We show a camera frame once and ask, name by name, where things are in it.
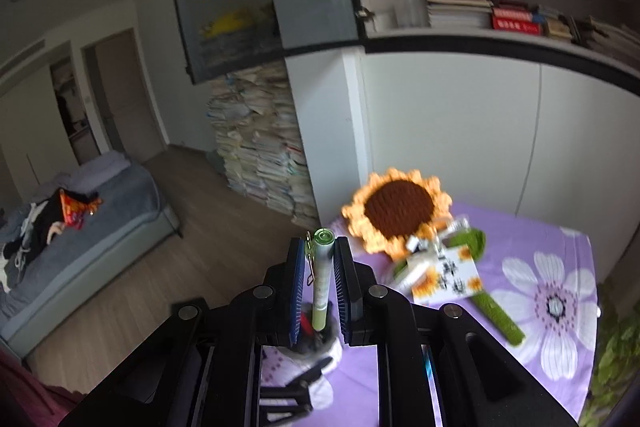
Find wide stack of booklets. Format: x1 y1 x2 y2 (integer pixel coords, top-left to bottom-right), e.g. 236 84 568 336
575 16 640 68

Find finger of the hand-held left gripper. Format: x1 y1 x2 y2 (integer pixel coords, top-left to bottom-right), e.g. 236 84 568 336
260 357 335 427

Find pale green pen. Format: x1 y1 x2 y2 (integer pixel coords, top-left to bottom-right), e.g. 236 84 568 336
305 229 337 334

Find tall stacks of papers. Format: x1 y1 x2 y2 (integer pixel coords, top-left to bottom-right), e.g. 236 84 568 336
206 59 321 229

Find red books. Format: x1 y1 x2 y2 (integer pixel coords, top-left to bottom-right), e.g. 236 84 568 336
491 7 544 36

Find stack of white magazines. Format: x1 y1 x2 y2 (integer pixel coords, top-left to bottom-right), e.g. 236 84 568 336
424 0 494 30

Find open wardrobe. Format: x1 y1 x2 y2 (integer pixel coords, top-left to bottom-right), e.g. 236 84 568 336
49 56 102 168

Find grey bed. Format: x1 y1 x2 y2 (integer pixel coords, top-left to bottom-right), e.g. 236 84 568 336
0 152 182 358

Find brown room door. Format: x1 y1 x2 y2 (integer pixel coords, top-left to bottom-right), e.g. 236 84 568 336
82 28 167 164

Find clear acrylic holder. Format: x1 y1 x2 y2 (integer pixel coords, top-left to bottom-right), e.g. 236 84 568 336
392 0 427 28

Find green potted plant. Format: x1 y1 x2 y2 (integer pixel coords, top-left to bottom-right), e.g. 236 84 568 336
585 282 640 427

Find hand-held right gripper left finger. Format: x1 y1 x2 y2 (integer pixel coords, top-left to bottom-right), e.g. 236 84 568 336
60 238 308 427

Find grey folded blanket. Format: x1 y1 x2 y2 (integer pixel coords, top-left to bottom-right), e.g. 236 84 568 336
67 153 132 188

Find purple floral tablecloth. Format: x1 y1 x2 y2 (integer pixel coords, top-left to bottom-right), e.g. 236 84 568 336
260 202 598 427

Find crochet sunflower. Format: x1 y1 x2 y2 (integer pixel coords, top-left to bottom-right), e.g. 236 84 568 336
341 168 526 348

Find orange snack bag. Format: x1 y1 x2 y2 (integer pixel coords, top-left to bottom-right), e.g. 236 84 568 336
59 189 104 229

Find person's left forearm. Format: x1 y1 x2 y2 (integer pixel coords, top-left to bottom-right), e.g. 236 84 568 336
0 346 83 427

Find small stack of mixed books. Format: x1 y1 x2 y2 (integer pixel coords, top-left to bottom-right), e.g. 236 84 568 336
542 7 577 44

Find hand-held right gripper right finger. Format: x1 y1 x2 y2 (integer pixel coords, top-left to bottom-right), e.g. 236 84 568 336
334 238 576 427

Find pile of dark clothes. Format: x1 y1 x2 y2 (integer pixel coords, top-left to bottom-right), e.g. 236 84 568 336
0 192 103 290

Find grey fabric pen holder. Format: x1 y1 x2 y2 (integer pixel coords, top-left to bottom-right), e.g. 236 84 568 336
292 329 343 375

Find white sunflower print card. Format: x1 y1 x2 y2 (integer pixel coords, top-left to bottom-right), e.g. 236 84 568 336
411 244 483 306

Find white bookcase cabinet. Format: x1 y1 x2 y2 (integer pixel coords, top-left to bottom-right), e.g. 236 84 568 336
285 0 640 268

